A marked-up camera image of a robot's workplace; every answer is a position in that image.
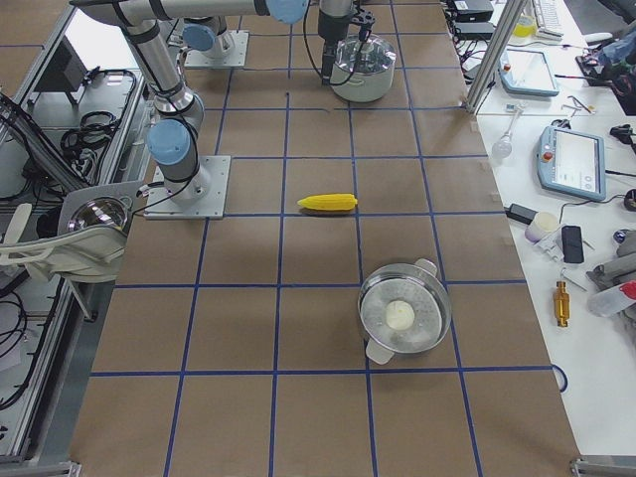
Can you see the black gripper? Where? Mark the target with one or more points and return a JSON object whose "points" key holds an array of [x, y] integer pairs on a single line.
{"points": [[329, 29]]}

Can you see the glass pot lid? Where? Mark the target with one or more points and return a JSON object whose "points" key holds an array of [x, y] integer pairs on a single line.
{"points": [[375, 56]]}

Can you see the yellow corn cob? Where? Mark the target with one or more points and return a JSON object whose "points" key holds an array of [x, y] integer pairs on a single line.
{"points": [[328, 204]]}

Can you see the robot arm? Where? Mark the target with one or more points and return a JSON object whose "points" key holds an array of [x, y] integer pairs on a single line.
{"points": [[208, 35], [139, 24]]}

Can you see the pale green electric pot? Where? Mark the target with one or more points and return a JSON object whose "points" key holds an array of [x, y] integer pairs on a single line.
{"points": [[369, 78]]}

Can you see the steel steamer pot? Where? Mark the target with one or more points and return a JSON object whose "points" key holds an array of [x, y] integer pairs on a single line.
{"points": [[416, 283]]}

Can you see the small pot on chair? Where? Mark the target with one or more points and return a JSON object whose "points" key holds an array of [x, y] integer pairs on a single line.
{"points": [[106, 211]]}

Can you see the blue teach pendant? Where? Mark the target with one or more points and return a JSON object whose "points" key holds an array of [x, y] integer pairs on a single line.
{"points": [[572, 163], [527, 72]]}

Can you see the yellow tape roll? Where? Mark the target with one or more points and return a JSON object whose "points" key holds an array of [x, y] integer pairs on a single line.
{"points": [[525, 27]]}

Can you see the white light bulb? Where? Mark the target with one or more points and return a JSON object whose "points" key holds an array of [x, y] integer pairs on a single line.
{"points": [[503, 147]]}

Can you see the black power adapter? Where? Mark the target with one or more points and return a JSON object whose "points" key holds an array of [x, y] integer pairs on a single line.
{"points": [[520, 214]]}

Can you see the white paper cup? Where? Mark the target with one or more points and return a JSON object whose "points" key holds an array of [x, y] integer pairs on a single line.
{"points": [[542, 225]]}

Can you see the white steamed bun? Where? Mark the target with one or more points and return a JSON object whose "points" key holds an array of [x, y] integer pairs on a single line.
{"points": [[399, 315]]}

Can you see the black phone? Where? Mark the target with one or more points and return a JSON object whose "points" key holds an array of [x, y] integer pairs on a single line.
{"points": [[572, 245]]}

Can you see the aluminium frame post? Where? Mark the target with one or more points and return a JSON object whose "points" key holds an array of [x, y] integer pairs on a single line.
{"points": [[503, 31]]}

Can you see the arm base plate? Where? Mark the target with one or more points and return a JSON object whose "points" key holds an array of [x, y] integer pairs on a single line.
{"points": [[235, 59], [204, 197]]}

